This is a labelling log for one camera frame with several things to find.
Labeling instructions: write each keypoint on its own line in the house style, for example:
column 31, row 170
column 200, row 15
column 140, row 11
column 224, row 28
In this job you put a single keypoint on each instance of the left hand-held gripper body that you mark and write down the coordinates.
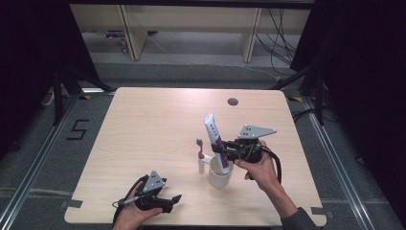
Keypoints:
column 152, row 188

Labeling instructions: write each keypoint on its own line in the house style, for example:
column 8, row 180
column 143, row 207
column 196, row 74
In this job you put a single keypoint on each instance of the pink toothbrush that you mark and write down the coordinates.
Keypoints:
column 200, row 152

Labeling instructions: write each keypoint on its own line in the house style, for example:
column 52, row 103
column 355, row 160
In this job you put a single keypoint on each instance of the white and purple toothpaste tube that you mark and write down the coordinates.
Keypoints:
column 212, row 127

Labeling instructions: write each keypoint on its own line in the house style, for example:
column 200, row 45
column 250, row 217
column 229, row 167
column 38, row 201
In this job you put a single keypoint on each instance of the person's right hand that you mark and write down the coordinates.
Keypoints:
column 261, row 172

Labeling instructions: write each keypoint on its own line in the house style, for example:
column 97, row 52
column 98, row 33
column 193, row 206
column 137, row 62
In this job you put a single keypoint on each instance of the grey table grommet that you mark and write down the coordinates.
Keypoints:
column 233, row 102

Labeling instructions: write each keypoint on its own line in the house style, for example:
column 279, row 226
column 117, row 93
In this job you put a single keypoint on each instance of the aluminium floor rail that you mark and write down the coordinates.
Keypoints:
column 35, row 163
column 335, row 153

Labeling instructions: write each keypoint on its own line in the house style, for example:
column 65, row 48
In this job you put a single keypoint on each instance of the black curtain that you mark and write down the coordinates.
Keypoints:
column 28, row 57
column 367, row 80

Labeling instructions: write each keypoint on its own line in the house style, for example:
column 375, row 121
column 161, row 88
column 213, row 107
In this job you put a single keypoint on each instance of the person's left hand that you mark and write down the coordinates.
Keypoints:
column 130, row 217

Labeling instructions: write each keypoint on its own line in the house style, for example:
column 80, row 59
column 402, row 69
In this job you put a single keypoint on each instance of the black metal stand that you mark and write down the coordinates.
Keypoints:
column 60, row 92
column 316, row 89

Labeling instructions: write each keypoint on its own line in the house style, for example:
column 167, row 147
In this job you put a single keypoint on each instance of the white cup with side holder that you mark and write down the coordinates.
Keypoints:
column 218, row 180

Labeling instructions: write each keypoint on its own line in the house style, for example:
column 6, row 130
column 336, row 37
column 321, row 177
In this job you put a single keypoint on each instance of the beige wooden desk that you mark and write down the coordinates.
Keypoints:
column 191, row 19

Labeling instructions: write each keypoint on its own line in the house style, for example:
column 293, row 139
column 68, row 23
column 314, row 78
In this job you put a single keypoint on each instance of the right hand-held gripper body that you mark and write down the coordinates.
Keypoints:
column 249, row 147

